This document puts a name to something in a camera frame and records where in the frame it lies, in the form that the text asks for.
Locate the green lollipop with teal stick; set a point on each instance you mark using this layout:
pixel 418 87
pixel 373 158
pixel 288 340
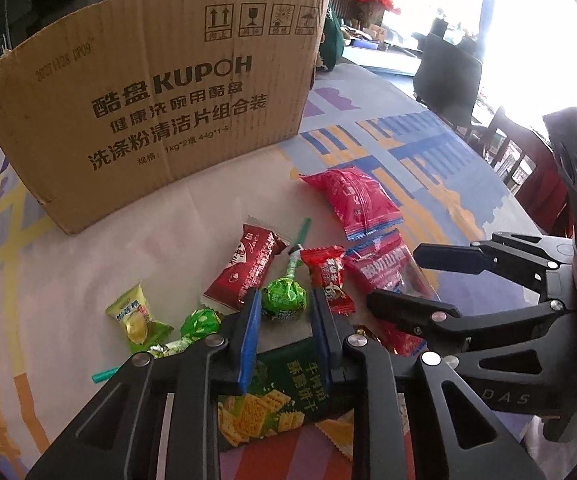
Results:
pixel 199 322

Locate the red cloth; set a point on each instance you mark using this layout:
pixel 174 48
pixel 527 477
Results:
pixel 548 195

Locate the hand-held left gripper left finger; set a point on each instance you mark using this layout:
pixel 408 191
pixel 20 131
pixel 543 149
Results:
pixel 251 340

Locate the white low cabinet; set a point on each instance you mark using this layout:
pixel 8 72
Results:
pixel 378 55

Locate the dark red chocolate packet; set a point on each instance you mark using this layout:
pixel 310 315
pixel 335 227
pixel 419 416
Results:
pixel 246 270

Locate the green cracker packet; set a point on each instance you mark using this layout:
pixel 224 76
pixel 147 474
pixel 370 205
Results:
pixel 278 385

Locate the patterned tablecloth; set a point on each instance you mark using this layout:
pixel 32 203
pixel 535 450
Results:
pixel 418 175

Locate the gold foil candy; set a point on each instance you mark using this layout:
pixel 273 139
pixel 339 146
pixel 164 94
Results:
pixel 363 332

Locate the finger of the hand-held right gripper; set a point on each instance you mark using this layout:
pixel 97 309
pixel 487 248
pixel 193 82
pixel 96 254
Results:
pixel 508 255
pixel 418 312

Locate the green knit snowflake bag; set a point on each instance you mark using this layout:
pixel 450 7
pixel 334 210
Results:
pixel 331 35

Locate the pink snack packet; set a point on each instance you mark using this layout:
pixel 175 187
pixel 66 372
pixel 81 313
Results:
pixel 353 197

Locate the brown cardboard box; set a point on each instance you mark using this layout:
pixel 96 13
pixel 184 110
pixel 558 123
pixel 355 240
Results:
pixel 143 85

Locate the wooden chair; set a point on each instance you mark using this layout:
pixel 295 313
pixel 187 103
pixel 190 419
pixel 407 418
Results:
pixel 508 135

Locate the small red candy packet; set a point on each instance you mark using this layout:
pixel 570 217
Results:
pixel 326 270

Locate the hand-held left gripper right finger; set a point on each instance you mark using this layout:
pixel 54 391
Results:
pixel 321 335

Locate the yellow green candy packet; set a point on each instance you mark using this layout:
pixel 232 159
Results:
pixel 136 317

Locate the large red blue snack packet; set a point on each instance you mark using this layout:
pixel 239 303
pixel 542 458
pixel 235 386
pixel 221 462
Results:
pixel 383 270

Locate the dark chair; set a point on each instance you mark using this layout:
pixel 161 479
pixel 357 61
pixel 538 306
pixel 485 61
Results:
pixel 448 75

